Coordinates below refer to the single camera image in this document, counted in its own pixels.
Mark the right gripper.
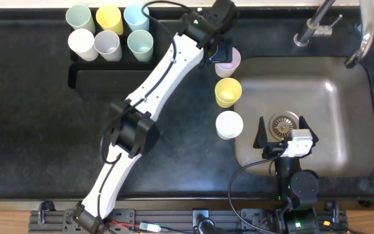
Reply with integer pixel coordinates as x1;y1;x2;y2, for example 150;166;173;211
253;115;319;160

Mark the white cup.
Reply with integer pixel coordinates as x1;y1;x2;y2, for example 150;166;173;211
215;110;244;140
68;28;99;62

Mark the yellow cup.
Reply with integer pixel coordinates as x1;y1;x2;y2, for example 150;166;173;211
214;77;243;109
95;5;124;36

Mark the pink cup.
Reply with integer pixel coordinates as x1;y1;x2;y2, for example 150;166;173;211
214;47;242;79

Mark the steel sink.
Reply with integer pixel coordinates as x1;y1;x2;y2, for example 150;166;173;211
233;57;374;178

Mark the steel tap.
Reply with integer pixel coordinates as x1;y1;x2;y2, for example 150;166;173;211
293;0;374;70

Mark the green cup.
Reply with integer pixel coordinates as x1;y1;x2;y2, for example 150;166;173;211
127;29;155;62
65;4;96;34

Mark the black tray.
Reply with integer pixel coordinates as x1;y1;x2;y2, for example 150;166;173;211
67;6;158;100

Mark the blue cup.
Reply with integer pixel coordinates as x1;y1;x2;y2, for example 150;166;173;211
123;4;151;33

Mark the grey cup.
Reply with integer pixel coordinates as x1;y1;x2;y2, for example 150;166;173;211
93;30;123;62

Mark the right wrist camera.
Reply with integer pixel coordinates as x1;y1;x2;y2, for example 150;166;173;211
280;129;314;159

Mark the black cable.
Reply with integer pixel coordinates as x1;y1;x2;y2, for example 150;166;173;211
227;148;288;234
99;0;194;165

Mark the mounting rail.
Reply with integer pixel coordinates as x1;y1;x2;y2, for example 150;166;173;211
27;200;369;234

